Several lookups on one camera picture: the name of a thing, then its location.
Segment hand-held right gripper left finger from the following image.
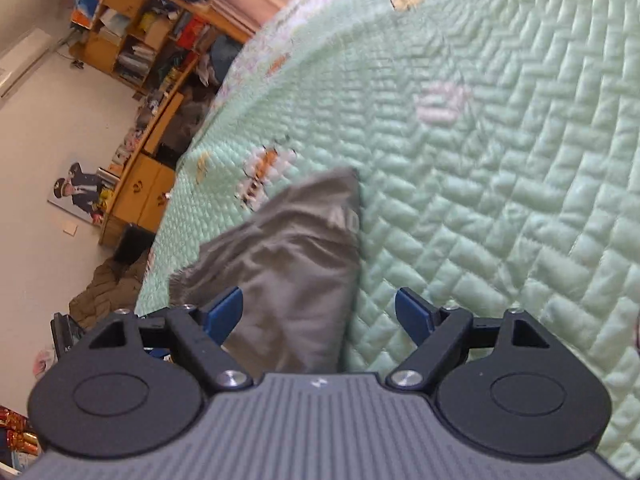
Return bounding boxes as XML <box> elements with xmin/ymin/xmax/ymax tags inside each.
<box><xmin>89</xmin><ymin>288</ymin><xmax>251</xmax><ymax>391</ymax></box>

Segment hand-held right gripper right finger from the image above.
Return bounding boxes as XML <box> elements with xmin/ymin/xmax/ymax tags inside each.
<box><xmin>390</xmin><ymin>288</ymin><xmax>551</xmax><ymax>391</ymax></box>

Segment grey pants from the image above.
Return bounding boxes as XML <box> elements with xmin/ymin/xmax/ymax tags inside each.
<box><xmin>169</xmin><ymin>167</ymin><xmax>362</xmax><ymax>376</ymax></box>

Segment olive quilted jacket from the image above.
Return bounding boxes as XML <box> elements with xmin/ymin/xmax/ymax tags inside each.
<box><xmin>67</xmin><ymin>247</ymin><xmax>153</xmax><ymax>331</ymax></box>

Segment green quilted bee bedspread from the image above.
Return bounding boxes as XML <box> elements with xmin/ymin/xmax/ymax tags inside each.
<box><xmin>135</xmin><ymin>0</ymin><xmax>640</xmax><ymax>471</ymax></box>

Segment blue cloth bundle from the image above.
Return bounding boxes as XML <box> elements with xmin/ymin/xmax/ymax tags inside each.
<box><xmin>210</xmin><ymin>35</ymin><xmax>243</xmax><ymax>83</ymax></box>

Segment white air conditioner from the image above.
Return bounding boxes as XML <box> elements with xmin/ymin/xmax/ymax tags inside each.
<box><xmin>0</xmin><ymin>27</ymin><xmax>53</xmax><ymax>98</ymax></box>

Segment red box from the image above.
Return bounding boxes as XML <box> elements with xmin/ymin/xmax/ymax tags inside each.
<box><xmin>175</xmin><ymin>15</ymin><xmax>211</xmax><ymax>51</ymax></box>

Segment wall poster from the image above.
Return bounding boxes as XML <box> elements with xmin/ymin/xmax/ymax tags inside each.
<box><xmin>47</xmin><ymin>161</ymin><xmax>118</xmax><ymax>226</ymax></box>

